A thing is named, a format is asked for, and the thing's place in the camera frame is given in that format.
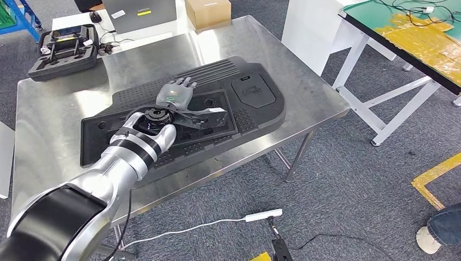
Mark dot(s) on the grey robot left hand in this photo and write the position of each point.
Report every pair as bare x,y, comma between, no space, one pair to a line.
176,95

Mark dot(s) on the black plastic plate part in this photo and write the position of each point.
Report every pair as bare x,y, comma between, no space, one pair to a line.
221,99

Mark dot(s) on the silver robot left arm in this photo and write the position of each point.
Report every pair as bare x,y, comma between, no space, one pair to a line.
122,158

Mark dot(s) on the stainless steel workbench table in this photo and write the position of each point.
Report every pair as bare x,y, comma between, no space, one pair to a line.
252,43

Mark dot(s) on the white desk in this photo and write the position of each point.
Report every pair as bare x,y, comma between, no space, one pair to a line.
151,36

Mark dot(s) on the grey laptop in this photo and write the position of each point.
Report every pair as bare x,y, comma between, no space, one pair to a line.
144,21

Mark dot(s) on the large black moulded panel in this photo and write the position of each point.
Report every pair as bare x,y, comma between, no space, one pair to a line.
259,119

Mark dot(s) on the brown cardboard box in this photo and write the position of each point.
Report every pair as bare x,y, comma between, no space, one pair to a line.
209,14

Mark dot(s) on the black computer mouse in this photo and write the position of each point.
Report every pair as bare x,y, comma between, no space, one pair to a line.
96,17

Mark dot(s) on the black foam carry case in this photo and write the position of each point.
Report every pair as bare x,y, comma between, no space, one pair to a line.
65,66

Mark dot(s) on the black remote controller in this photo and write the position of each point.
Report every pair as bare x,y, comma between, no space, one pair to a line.
68,34

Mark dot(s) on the white power strip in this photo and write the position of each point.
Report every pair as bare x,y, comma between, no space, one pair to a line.
263,215

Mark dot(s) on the blue metal cart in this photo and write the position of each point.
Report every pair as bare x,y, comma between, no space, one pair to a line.
25,23

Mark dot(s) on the white panel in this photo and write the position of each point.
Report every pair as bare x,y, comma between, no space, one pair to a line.
6,162

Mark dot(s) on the green crate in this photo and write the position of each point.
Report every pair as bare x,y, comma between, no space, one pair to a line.
5,18

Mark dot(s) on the black robot right foot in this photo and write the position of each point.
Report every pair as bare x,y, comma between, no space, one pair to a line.
281,252

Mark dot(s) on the green top white table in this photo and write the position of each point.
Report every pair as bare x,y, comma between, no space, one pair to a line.
378,18

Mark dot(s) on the small white adapter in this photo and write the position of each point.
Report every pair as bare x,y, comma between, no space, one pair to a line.
428,9

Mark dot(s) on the person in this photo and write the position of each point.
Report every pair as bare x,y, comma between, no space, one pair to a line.
446,223

